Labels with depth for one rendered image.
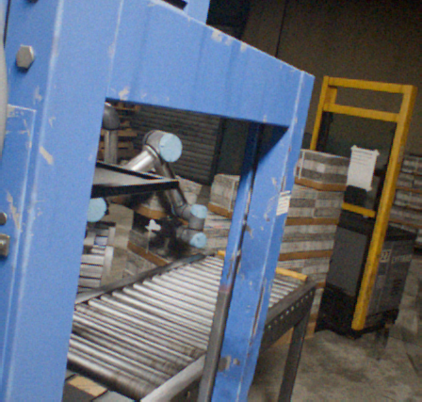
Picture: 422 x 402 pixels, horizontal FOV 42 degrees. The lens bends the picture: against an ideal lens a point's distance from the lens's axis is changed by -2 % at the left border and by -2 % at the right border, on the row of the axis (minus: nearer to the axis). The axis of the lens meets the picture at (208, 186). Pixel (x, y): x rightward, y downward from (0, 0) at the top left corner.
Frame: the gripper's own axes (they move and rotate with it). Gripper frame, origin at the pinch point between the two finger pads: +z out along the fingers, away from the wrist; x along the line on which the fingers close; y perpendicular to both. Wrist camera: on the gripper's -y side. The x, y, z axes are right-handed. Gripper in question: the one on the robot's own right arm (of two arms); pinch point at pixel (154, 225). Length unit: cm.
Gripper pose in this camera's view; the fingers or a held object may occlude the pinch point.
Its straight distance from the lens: 282.7
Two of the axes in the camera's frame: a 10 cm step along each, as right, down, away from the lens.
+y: 0.2, -9.6, -2.9
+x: -7.4, 1.8, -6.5
